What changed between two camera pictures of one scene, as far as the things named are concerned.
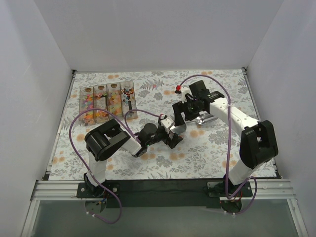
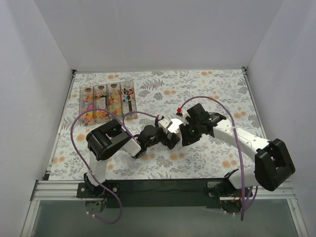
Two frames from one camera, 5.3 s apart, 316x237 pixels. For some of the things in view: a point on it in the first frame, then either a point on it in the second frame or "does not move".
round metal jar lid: (179, 129) does not move
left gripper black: (169, 137) does not move
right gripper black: (181, 111) -> (186, 132)
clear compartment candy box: (116, 98) does not move
